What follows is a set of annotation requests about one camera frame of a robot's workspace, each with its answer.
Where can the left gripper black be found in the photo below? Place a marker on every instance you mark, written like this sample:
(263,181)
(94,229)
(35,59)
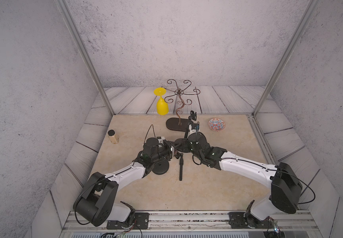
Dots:
(170,148)

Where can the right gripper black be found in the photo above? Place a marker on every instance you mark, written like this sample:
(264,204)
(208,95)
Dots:
(188,140)

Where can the black microphone stand pole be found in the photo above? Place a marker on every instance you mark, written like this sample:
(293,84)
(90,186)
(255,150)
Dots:
(191,120)

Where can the black round stand base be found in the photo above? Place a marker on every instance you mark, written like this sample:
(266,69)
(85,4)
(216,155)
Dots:
(183,145)

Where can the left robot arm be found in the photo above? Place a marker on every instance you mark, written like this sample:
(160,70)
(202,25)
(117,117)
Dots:
(96,202)

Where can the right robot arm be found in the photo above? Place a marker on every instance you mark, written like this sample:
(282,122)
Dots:
(285,187)

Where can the spare black microphone pole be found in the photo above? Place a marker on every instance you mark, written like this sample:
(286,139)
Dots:
(181,163)

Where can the dark oval stand base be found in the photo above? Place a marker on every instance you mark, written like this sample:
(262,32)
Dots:
(177,124)

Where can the red blue patterned bowl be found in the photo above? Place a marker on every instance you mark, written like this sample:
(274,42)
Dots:
(216,124)

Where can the spice jar black lid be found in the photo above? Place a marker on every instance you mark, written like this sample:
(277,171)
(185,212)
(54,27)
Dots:
(113,136)

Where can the yellow plastic goblet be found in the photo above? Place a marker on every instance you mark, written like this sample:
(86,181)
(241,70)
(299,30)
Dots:
(162,105)

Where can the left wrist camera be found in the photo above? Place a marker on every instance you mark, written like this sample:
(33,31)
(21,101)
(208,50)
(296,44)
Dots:
(161,140)

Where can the scrolled wire holder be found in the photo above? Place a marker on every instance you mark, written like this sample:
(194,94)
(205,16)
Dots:
(178,93)

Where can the aluminium front rail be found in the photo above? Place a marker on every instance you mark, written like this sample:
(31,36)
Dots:
(198,224)

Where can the aluminium left corner post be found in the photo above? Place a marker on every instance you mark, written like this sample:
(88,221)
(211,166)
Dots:
(66,14)

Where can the aluminium corner post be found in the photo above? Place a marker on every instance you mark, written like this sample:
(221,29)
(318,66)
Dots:
(296,36)
(66,14)

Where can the aluminium right corner post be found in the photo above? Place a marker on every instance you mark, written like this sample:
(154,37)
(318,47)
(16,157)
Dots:
(296,36)

